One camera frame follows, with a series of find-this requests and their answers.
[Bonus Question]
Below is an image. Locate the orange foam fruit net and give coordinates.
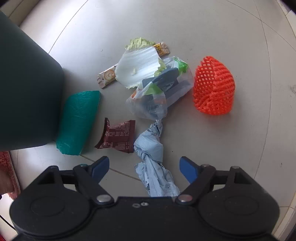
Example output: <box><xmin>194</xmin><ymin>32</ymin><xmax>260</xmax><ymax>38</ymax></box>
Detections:
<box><xmin>193</xmin><ymin>56</ymin><xmax>235</xmax><ymax>115</ymax></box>

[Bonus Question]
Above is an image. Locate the clear plastic bag with trash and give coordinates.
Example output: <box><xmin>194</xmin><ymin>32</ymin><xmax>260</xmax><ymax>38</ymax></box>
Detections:
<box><xmin>126</xmin><ymin>56</ymin><xmax>194</xmax><ymax>120</ymax></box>

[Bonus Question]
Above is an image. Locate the dark teal trash bin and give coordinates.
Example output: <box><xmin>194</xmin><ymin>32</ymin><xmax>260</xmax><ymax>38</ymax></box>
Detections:
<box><xmin>1</xmin><ymin>13</ymin><xmax>65</xmax><ymax>151</ymax></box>

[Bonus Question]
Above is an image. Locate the cabbage leaf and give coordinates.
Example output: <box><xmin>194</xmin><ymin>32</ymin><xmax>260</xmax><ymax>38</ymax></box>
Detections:
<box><xmin>114</xmin><ymin>37</ymin><xmax>166</xmax><ymax>89</ymax></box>

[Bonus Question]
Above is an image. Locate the light blue crumpled bag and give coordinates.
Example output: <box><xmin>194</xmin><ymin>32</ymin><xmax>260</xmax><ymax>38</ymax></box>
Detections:
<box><xmin>134</xmin><ymin>120</ymin><xmax>180</xmax><ymax>197</ymax></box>

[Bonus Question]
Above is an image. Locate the dark red snack wrapper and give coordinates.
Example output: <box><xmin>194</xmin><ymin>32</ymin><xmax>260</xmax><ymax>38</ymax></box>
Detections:
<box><xmin>95</xmin><ymin>118</ymin><xmax>135</xmax><ymax>153</ymax></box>

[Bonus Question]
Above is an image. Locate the green plastic bag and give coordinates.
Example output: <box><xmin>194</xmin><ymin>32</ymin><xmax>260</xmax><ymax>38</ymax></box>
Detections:
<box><xmin>56</xmin><ymin>90</ymin><xmax>100</xmax><ymax>156</ymax></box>

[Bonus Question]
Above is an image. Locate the pink fluffy slipper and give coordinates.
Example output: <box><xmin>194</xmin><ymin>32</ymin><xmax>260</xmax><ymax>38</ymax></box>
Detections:
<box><xmin>0</xmin><ymin>151</ymin><xmax>21</xmax><ymax>200</ymax></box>

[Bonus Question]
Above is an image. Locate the coffee stick wrapper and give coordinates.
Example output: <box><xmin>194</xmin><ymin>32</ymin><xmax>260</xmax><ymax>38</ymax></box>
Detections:
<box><xmin>97</xmin><ymin>42</ymin><xmax>170</xmax><ymax>88</ymax></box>

